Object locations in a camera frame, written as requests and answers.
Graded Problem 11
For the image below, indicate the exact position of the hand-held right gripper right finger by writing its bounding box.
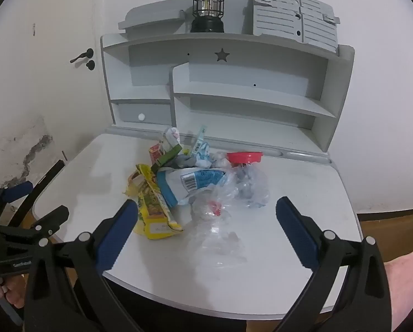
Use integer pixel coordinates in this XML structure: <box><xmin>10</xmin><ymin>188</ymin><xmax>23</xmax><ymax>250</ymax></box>
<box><xmin>276</xmin><ymin>196</ymin><xmax>392</xmax><ymax>332</ymax></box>

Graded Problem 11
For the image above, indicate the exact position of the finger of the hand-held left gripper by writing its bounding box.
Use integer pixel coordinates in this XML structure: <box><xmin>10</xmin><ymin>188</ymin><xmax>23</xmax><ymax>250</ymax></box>
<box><xmin>0</xmin><ymin>181</ymin><xmax>33</xmax><ymax>215</ymax></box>
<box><xmin>0</xmin><ymin>205</ymin><xmax>69</xmax><ymax>246</ymax></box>

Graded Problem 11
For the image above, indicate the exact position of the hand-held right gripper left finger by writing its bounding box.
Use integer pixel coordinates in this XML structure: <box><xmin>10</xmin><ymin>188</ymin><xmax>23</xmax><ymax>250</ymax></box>
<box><xmin>23</xmin><ymin>199</ymin><xmax>140</xmax><ymax>332</ymax></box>

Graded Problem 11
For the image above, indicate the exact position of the blue white plastic bag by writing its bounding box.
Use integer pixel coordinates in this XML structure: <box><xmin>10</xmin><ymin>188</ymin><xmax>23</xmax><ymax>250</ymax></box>
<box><xmin>157</xmin><ymin>167</ymin><xmax>235</xmax><ymax>209</ymax></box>

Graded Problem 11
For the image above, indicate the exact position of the person's left hand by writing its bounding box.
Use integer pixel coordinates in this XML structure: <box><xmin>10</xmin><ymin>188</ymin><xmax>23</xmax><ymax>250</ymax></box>
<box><xmin>0</xmin><ymin>273</ymin><xmax>27</xmax><ymax>310</ymax></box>

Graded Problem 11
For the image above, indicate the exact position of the yellow snack wrapper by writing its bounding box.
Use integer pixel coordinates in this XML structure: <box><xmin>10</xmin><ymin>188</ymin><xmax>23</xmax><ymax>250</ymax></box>
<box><xmin>123</xmin><ymin>164</ymin><xmax>184</xmax><ymax>240</ymax></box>

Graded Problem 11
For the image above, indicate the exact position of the clear plastic bag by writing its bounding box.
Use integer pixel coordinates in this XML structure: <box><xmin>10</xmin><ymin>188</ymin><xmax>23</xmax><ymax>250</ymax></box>
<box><xmin>186</xmin><ymin>187</ymin><xmax>249</xmax><ymax>270</ymax></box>

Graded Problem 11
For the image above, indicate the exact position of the small red carton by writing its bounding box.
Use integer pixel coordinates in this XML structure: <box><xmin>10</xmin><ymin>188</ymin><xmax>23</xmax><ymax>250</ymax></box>
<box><xmin>149</xmin><ymin>144</ymin><xmax>166</xmax><ymax>165</ymax></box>

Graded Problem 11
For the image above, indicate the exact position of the clear jar with red lid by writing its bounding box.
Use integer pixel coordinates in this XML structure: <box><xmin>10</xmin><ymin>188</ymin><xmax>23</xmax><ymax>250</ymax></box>
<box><xmin>226</xmin><ymin>151</ymin><xmax>271</xmax><ymax>211</ymax></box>

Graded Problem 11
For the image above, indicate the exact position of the green carton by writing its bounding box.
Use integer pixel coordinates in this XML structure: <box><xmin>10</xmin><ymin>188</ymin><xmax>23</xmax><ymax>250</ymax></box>
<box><xmin>151</xmin><ymin>144</ymin><xmax>183</xmax><ymax>173</ymax></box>

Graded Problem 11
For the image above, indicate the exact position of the crumpled white tissue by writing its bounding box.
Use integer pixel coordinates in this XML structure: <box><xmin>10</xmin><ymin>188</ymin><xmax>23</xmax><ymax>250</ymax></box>
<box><xmin>211</xmin><ymin>151</ymin><xmax>229</xmax><ymax>170</ymax></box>

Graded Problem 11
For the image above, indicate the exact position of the white carton piece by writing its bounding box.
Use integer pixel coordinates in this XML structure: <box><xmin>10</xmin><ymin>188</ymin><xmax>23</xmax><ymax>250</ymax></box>
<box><xmin>159</xmin><ymin>127</ymin><xmax>181</xmax><ymax>153</ymax></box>

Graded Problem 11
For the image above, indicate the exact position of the person's bare leg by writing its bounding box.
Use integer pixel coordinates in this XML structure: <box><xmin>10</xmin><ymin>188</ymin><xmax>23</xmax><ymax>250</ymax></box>
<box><xmin>383</xmin><ymin>251</ymin><xmax>413</xmax><ymax>332</ymax></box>

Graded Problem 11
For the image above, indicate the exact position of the white teal wrapper strip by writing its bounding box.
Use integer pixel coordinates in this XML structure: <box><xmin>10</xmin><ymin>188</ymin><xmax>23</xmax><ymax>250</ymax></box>
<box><xmin>189</xmin><ymin>125</ymin><xmax>207</xmax><ymax>156</ymax></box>

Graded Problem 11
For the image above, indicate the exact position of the grey drawer with white knob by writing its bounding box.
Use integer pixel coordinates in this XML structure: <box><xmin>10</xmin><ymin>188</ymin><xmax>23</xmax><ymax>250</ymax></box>
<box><xmin>116</xmin><ymin>100</ymin><xmax>174</xmax><ymax>125</ymax></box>

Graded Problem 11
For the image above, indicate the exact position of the grey desk hutch shelf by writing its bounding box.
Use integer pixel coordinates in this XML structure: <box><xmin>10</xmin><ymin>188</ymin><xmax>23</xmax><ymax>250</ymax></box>
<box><xmin>100</xmin><ymin>0</ymin><xmax>355</xmax><ymax>153</ymax></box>

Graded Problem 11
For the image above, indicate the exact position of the white door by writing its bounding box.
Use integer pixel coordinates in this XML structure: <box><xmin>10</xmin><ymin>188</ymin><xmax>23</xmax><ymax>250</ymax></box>
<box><xmin>32</xmin><ymin>0</ymin><xmax>115</xmax><ymax>167</ymax></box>

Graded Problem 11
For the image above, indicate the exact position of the grey folding book stand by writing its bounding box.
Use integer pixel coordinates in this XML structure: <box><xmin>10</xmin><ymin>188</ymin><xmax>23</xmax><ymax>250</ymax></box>
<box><xmin>251</xmin><ymin>0</ymin><xmax>341</xmax><ymax>53</ymax></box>

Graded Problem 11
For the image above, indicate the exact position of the black camping lantern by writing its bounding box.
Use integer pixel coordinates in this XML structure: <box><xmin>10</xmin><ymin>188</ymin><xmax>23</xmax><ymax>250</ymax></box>
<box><xmin>187</xmin><ymin>0</ymin><xmax>231</xmax><ymax>33</ymax></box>

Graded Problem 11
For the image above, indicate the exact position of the black frame bar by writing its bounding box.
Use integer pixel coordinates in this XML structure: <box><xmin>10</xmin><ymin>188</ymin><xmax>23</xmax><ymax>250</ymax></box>
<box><xmin>9</xmin><ymin>160</ymin><xmax>66</xmax><ymax>229</ymax></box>

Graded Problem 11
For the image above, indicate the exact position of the black door handle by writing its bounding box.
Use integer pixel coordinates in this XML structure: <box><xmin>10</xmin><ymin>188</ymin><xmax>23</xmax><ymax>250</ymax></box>
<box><xmin>70</xmin><ymin>49</ymin><xmax>94</xmax><ymax>64</ymax></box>

